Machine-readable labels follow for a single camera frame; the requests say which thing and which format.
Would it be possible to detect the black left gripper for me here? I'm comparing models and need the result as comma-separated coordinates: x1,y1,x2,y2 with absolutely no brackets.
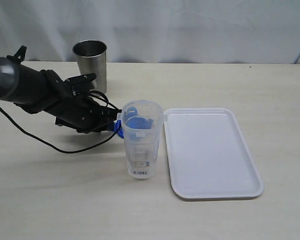
41,70,122,133

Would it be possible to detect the blue container lid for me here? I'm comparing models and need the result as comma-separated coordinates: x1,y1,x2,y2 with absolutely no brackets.
113,106,154,139

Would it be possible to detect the stainless steel cup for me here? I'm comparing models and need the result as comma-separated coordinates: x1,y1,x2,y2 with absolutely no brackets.
72,39,107,94

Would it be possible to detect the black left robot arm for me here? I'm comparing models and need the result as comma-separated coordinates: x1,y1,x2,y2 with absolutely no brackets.
0,45,121,134

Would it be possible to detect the clear plastic tall container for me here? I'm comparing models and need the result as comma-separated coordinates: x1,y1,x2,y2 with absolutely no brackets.
117,100,164,180

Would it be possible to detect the white plastic tray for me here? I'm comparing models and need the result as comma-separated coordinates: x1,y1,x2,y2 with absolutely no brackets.
164,107,264,201

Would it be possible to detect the white backdrop curtain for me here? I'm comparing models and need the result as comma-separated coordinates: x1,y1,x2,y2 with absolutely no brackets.
0,0,300,64

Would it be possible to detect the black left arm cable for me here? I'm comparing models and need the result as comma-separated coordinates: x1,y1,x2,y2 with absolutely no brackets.
0,89,123,154

